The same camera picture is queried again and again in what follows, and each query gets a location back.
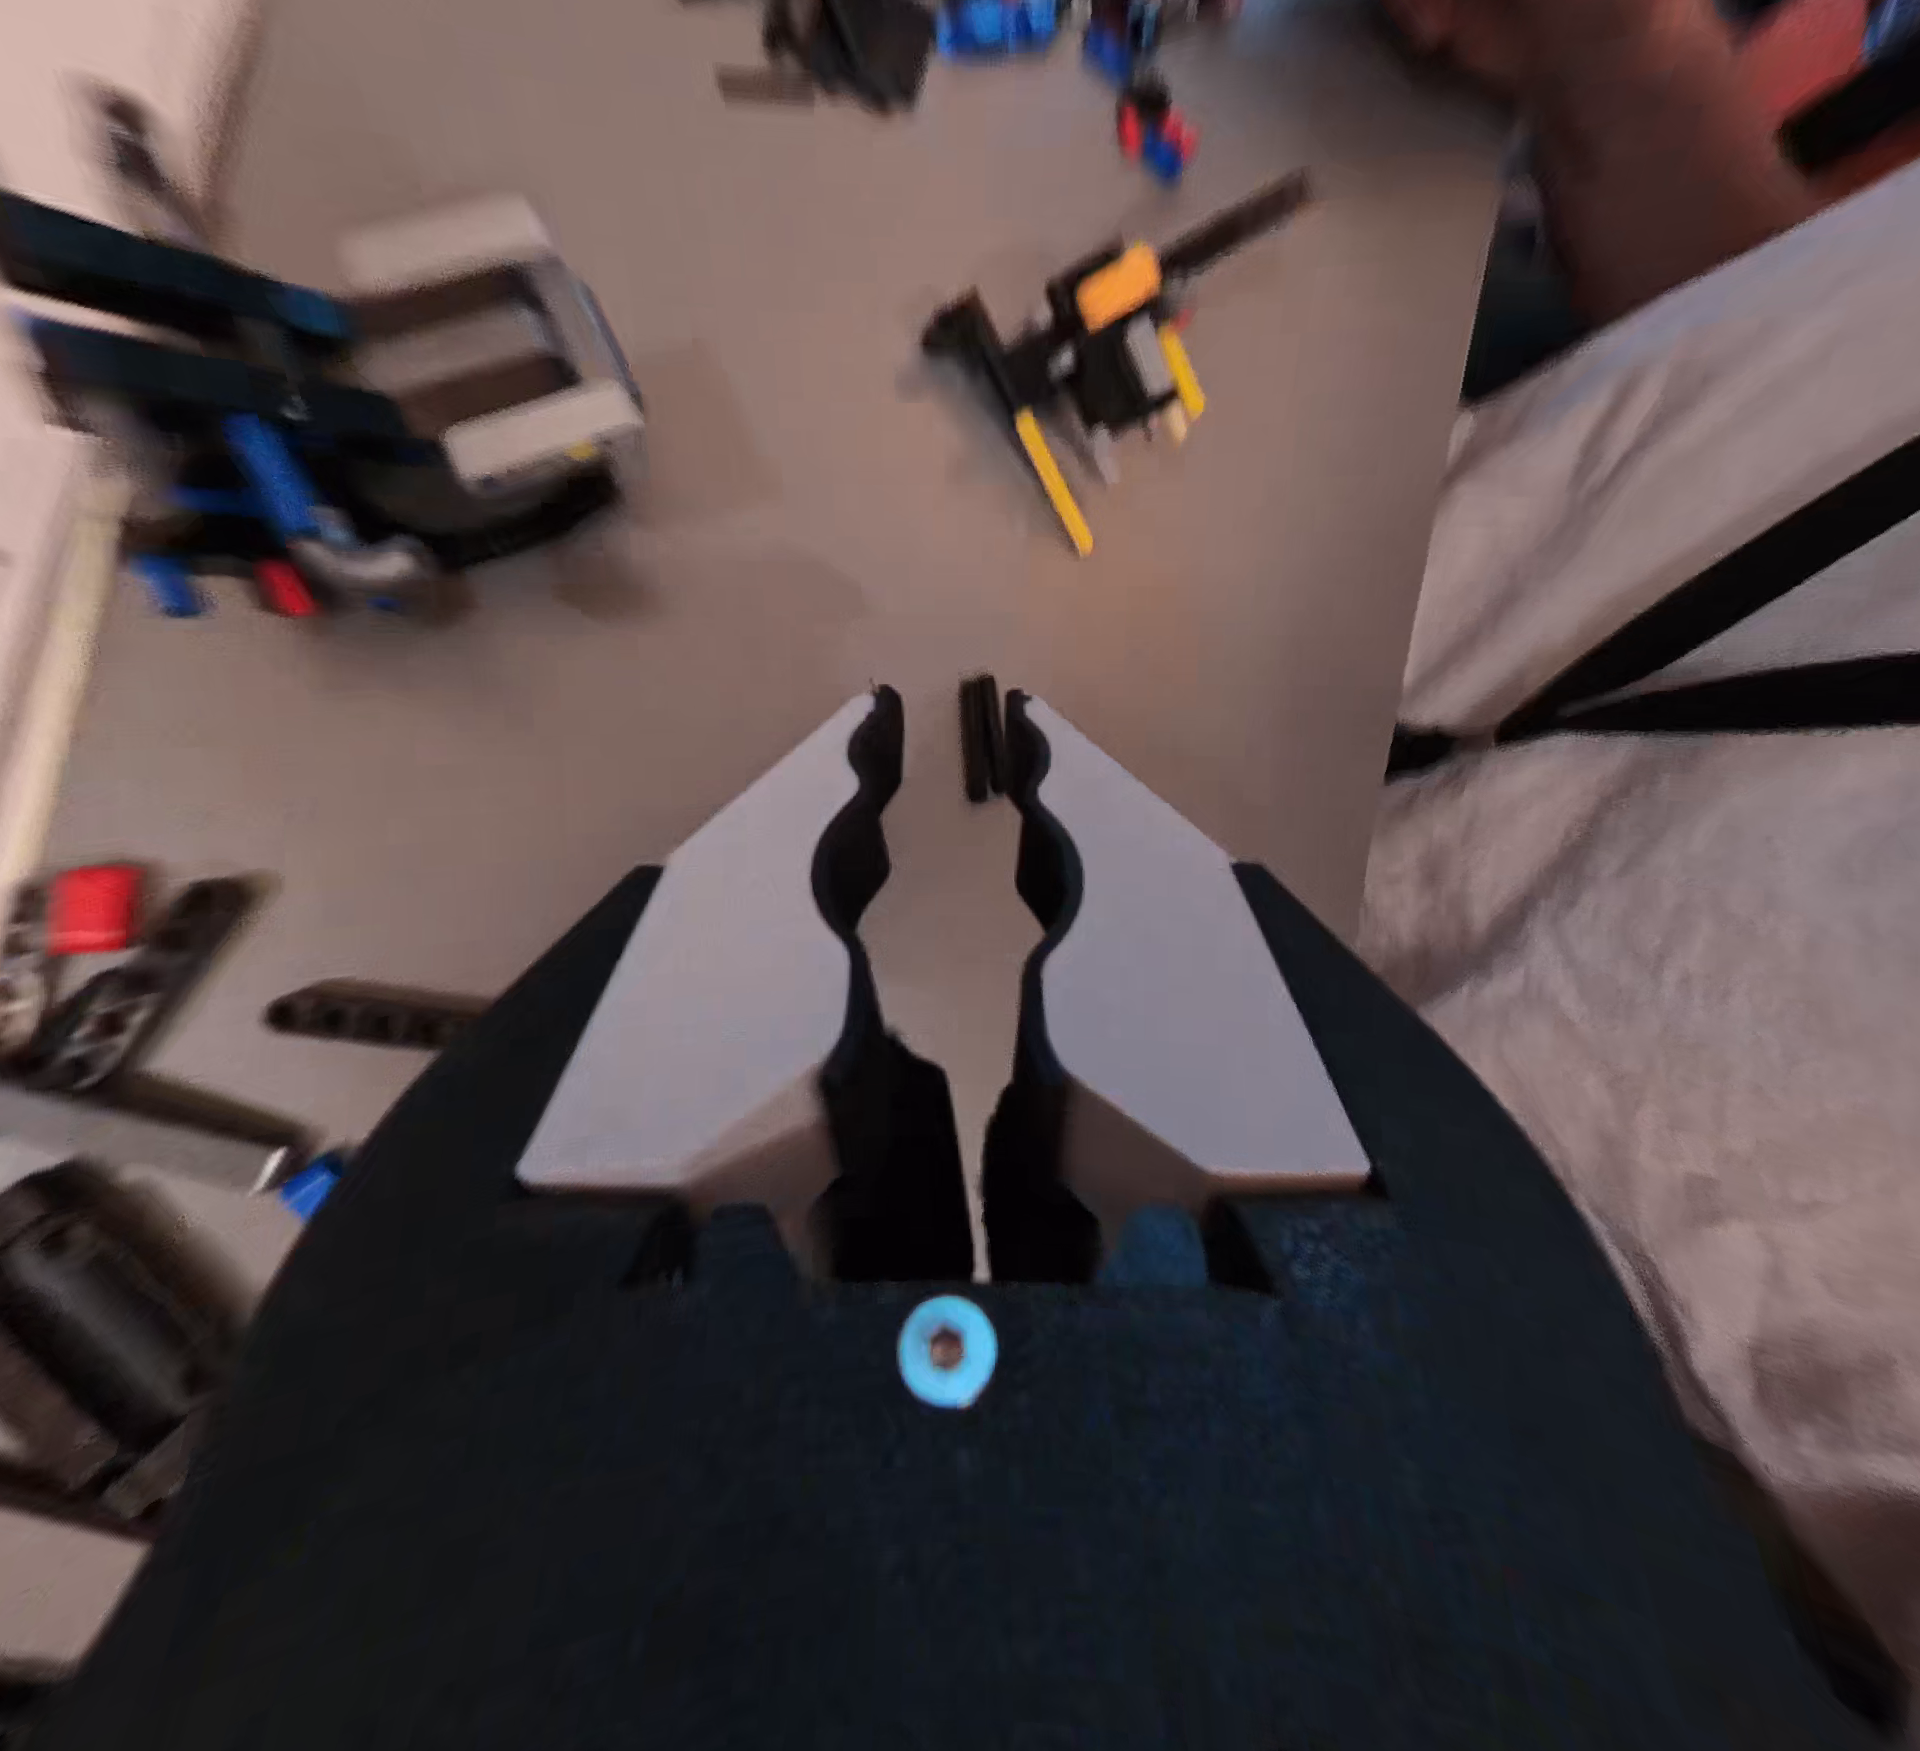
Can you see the black lego beam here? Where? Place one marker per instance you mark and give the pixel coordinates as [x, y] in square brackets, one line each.
[376, 1016]

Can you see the small blue lego piece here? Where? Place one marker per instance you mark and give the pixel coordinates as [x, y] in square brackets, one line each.
[311, 1186]

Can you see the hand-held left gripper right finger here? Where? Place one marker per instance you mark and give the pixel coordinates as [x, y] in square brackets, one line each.
[1185, 1032]

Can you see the grey blue lego chassis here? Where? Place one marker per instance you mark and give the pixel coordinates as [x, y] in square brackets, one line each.
[301, 416]

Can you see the black lego pin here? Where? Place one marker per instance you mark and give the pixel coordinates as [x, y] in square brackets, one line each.
[981, 739]

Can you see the black red lego frame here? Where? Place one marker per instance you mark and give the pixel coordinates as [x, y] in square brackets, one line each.
[106, 971]

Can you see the black orange lego assembly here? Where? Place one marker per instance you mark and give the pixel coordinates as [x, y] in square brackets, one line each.
[1109, 357]

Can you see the black lego tire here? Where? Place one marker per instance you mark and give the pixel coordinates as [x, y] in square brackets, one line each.
[88, 1317]

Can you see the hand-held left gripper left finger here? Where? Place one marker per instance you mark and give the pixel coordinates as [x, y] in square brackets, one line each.
[705, 1032]

